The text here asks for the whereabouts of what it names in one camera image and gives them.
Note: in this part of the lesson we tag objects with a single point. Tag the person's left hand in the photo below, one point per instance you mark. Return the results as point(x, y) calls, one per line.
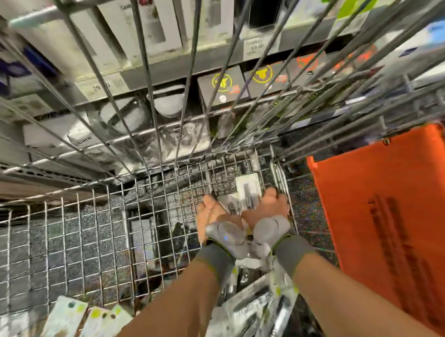
point(210, 215)

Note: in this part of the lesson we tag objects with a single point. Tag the person's right forearm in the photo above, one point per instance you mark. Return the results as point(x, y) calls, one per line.
point(353, 300)

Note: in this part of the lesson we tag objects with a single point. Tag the grey kitchenware shelf unit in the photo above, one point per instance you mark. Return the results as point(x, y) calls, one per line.
point(167, 70)

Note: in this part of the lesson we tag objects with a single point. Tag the person's left forearm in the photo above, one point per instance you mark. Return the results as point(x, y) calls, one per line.
point(170, 308)

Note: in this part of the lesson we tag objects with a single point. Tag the white carded nail clipper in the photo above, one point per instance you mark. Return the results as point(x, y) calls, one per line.
point(230, 204)
point(248, 191)

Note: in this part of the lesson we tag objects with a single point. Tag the pile of packets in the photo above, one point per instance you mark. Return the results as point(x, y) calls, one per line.
point(243, 309)

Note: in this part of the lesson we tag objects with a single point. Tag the person's right hand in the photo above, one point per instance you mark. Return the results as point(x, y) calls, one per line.
point(268, 205)

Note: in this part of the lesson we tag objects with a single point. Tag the wooden post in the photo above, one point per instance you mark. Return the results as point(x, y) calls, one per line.
point(32, 188)

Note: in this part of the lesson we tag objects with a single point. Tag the grey wrist tracker band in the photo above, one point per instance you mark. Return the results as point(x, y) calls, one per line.
point(227, 240)
point(269, 231)

